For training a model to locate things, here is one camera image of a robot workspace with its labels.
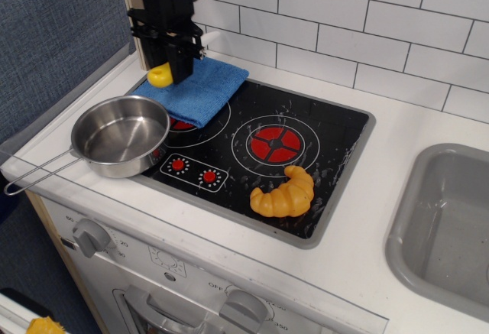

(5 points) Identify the grey left oven knob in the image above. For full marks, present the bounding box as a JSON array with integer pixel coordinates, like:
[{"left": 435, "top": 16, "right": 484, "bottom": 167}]
[{"left": 73, "top": 219, "right": 111, "bottom": 258}]

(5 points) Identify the yellow handled white toy knife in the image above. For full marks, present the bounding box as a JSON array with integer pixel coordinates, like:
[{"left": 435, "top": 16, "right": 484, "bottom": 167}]
[{"left": 147, "top": 62, "right": 173, "bottom": 88}]

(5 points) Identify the blue folded towel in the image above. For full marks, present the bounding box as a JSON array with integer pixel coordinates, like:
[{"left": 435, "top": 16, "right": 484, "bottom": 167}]
[{"left": 133, "top": 58, "right": 249, "bottom": 128}]

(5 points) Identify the grey toy sink basin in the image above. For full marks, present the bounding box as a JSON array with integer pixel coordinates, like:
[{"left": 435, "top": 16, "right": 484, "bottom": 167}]
[{"left": 385, "top": 144, "right": 488, "bottom": 321}]

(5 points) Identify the silver oven door handle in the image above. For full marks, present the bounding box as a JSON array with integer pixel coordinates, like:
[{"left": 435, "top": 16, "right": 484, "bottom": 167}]
[{"left": 124, "top": 286, "right": 219, "bottom": 333}]

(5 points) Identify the small steel saucepan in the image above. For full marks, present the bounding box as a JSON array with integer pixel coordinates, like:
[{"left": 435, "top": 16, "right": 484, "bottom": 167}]
[{"left": 4, "top": 96, "right": 170, "bottom": 196}]

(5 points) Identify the grey right oven knob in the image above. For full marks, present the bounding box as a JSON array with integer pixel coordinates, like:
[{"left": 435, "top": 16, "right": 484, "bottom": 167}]
[{"left": 219, "top": 290, "right": 268, "bottom": 333}]

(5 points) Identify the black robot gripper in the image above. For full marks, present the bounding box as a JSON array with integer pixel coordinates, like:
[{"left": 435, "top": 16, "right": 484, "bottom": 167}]
[{"left": 128, "top": 0, "right": 203, "bottom": 84}]

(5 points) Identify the plastic toy croissant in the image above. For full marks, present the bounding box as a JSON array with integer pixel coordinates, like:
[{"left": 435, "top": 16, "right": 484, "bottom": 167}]
[{"left": 250, "top": 165, "right": 315, "bottom": 218}]

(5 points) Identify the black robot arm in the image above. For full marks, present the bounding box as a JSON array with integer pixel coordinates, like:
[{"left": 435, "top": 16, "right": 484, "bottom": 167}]
[{"left": 128, "top": 0, "right": 203, "bottom": 84}]

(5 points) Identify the black toy stovetop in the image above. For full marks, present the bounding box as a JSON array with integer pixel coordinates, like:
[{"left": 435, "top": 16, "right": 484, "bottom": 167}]
[{"left": 138, "top": 81, "right": 375, "bottom": 249}]

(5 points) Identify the grey oven knob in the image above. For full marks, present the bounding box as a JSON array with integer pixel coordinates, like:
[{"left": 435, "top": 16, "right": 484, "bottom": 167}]
[
  {"left": 219, "top": 290, "right": 268, "bottom": 333},
  {"left": 73, "top": 219, "right": 111, "bottom": 258}
]

